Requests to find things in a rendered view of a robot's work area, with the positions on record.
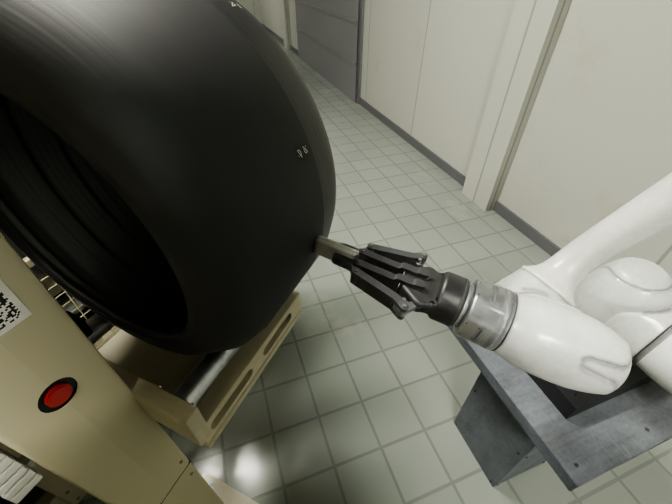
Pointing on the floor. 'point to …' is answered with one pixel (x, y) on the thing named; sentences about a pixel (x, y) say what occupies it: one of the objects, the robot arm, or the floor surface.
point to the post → (82, 408)
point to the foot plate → (227, 492)
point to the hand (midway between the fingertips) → (336, 252)
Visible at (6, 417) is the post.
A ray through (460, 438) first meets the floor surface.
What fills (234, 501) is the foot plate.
